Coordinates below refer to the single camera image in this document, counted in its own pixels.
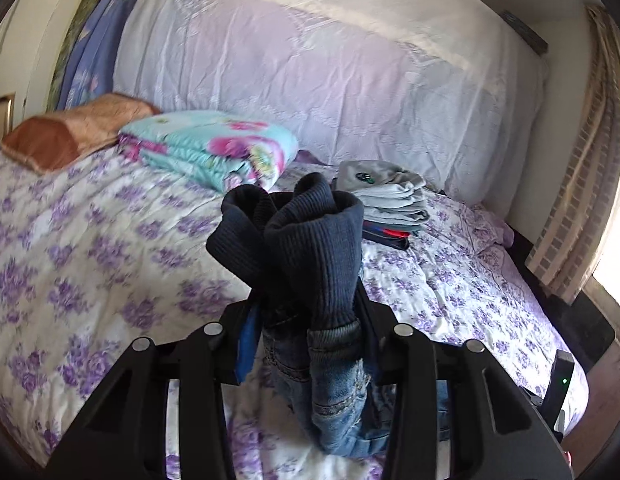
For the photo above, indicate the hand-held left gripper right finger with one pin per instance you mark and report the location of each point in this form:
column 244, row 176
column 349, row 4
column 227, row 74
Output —
column 372, row 360

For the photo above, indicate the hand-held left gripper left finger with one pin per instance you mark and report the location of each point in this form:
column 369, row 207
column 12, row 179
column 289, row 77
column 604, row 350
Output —
column 247, row 340

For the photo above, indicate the blue denim pants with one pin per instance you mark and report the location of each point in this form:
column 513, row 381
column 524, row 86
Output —
column 315, row 260

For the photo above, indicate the folded black garment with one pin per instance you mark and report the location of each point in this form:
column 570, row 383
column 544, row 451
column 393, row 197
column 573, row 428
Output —
column 390, row 243

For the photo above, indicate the folded red garment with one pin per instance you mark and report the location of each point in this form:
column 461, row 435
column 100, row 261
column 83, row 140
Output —
column 397, row 233

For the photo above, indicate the stack of folded clothes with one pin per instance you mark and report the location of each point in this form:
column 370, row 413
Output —
column 390, row 200

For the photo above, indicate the purple floral pillow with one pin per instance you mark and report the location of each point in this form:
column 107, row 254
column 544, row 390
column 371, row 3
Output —
column 482, row 225

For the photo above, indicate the purple floral bedspread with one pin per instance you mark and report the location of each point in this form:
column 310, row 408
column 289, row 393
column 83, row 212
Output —
column 89, row 260

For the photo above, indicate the folded floral blanket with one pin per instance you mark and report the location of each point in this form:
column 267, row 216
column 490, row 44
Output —
column 204, row 145

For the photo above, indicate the beige checked curtain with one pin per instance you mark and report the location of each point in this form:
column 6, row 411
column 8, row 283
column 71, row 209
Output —
column 580, row 185

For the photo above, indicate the brown satin pillow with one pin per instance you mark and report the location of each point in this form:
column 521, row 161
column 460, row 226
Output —
column 54, row 135

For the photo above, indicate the blue floral cloth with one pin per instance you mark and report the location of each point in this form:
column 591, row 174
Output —
column 99, row 45

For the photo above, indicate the green patterned cloth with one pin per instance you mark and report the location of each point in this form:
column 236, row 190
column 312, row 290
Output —
column 72, row 45

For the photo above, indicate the wooden headboard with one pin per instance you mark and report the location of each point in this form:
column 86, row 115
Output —
column 527, row 35

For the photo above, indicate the white door panel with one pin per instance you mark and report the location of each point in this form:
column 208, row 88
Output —
column 34, row 45

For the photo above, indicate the black bed frame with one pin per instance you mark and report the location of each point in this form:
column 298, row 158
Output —
column 590, row 325

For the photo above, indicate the gold picture frame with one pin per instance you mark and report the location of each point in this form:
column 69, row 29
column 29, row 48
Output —
column 2, row 120

